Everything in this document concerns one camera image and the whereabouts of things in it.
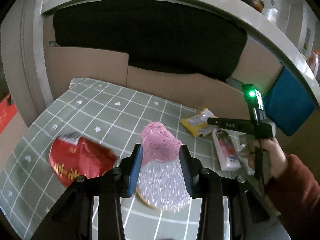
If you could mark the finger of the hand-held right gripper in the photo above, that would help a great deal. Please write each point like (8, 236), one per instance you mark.
(230, 124)

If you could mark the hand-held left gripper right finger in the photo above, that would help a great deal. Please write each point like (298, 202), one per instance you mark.
(186, 172)

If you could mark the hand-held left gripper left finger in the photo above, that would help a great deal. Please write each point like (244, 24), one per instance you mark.
(135, 172)

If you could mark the yellow snack wrapper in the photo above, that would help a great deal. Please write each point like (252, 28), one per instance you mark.
(196, 125)

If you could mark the pink bubble wrap pouch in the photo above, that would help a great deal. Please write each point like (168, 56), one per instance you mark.
(160, 142)

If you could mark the person's right forearm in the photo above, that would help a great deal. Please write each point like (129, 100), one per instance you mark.
(300, 192)

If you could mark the person's right hand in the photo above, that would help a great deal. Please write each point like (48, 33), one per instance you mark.
(277, 157)

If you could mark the pink white tissue pack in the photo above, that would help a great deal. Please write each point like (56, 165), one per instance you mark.
(226, 152)

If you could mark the blue towel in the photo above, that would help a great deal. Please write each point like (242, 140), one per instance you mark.
(287, 102)

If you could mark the crushed red can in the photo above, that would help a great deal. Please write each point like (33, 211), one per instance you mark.
(80, 160)

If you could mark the brown cardboard panel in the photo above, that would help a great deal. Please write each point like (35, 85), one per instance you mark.
(175, 82)

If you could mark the green grid tablecloth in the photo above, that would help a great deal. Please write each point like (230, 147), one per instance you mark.
(100, 110)

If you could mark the black cloth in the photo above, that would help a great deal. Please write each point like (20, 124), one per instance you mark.
(150, 37)

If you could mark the red floor mat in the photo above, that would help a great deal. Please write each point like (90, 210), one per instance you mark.
(6, 112)

